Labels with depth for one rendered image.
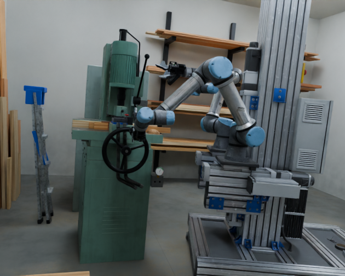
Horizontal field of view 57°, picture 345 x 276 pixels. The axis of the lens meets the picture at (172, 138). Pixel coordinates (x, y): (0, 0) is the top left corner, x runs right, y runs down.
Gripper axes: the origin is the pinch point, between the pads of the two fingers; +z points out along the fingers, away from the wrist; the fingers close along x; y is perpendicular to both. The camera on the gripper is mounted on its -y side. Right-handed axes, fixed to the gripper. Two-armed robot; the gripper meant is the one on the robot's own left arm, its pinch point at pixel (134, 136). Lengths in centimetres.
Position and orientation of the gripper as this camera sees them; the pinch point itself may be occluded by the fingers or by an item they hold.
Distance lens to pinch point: 189.0
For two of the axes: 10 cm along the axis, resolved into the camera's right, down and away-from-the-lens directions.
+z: -2.5, 3.7, 8.9
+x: 9.6, -0.1, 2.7
